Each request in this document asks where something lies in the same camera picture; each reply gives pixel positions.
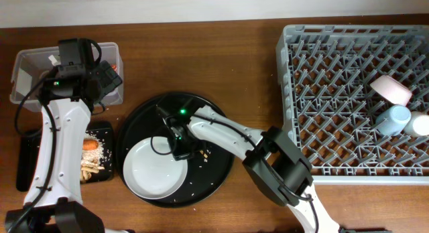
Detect black rectangular tray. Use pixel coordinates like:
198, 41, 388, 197
15, 121, 114, 191

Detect white cup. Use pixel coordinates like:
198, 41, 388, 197
404, 111, 429, 137

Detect light blue cup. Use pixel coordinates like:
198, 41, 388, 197
375, 104, 412, 136

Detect grey dishwasher rack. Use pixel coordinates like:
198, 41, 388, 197
276, 25, 428, 185

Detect pink bowl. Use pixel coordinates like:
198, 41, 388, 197
370, 75, 412, 106

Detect wooden chopstick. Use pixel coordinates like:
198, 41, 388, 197
200, 151, 208, 159

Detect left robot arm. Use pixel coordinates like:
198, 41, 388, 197
5, 38, 123, 232

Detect grey plate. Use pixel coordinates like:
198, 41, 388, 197
123, 137, 188, 200

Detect round black tray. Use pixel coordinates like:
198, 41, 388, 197
115, 92, 235, 208

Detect clear plastic bin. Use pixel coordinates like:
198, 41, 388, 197
9, 42, 125, 112

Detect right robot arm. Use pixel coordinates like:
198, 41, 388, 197
155, 94, 341, 233

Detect orange carrot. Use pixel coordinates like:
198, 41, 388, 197
82, 139, 99, 151

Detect white tissue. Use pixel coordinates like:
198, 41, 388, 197
48, 55, 61, 66

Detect rice and peanut shells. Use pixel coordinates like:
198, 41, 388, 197
80, 133, 113, 184

